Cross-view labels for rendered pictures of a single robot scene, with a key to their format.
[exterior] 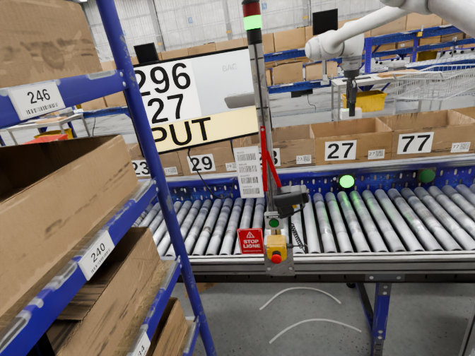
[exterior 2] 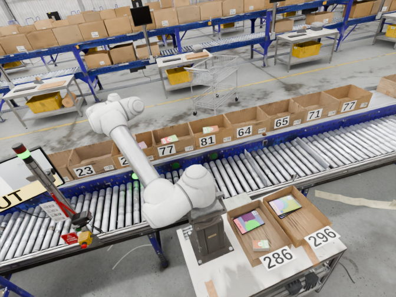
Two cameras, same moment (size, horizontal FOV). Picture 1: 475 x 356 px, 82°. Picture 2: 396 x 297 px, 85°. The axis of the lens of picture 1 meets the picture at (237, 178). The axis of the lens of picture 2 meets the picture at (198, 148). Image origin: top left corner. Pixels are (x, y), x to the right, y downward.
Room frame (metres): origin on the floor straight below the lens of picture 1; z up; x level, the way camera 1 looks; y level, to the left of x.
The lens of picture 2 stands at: (-0.34, -0.63, 2.21)
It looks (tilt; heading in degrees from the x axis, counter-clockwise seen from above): 38 degrees down; 339
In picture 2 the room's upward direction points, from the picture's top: 9 degrees counter-clockwise
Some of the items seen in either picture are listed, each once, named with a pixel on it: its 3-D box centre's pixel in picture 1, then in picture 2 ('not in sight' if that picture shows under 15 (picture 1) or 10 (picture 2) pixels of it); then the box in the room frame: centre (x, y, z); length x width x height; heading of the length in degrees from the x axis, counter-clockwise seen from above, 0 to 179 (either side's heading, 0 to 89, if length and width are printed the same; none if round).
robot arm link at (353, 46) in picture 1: (350, 39); (114, 103); (1.45, -0.65, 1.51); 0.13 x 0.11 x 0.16; 99
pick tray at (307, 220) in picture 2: not in sight; (294, 213); (0.26, -1.52, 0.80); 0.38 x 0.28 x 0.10; 175
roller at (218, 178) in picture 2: not in sight; (218, 179); (0.92, -1.27, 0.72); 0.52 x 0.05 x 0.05; 168
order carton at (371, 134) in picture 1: (346, 140); (135, 149); (1.51, -0.67, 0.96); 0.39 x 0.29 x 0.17; 78
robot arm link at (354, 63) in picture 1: (351, 63); not in sight; (1.45, -0.66, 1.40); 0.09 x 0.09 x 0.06
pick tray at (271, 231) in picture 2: not in sight; (256, 230); (0.29, -1.21, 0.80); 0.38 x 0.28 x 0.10; 173
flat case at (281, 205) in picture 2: not in sight; (283, 205); (0.36, -1.52, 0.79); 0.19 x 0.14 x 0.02; 81
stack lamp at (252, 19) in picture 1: (251, 16); (21, 151); (0.89, -0.12, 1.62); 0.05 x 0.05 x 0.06
